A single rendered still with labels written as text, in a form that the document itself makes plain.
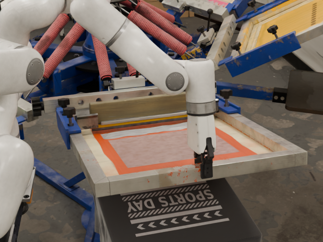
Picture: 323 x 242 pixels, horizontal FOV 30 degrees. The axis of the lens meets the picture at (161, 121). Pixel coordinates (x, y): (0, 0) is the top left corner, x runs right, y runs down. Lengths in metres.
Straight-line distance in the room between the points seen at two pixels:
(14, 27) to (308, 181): 2.69
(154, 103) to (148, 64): 0.69
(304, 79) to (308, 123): 1.63
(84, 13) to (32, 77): 0.33
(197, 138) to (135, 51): 0.27
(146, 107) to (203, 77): 0.63
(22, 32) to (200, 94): 0.45
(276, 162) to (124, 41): 0.53
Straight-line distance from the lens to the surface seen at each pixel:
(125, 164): 1.70
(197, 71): 1.46
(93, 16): 1.41
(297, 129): 4.36
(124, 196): 1.97
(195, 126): 1.49
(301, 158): 1.65
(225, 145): 1.83
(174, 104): 2.09
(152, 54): 1.39
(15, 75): 1.09
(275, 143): 1.74
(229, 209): 1.93
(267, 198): 3.62
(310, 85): 2.80
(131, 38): 1.42
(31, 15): 1.41
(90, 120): 2.02
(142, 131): 2.01
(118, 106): 2.04
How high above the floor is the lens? 2.13
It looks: 29 degrees down
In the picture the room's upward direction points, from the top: 1 degrees clockwise
